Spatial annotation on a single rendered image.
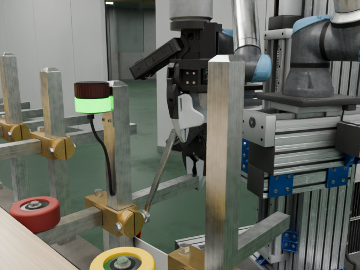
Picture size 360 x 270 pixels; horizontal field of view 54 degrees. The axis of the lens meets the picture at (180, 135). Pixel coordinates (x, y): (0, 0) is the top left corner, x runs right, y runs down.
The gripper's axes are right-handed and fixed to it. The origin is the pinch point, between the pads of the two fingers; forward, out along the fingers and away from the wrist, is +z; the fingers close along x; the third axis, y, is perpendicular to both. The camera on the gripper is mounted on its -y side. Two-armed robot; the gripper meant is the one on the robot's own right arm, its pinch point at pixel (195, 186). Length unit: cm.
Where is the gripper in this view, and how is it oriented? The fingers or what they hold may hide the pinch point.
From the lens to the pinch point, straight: 92.2
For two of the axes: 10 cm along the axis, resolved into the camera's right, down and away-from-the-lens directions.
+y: 7.0, -1.6, 7.0
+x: -7.2, -1.5, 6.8
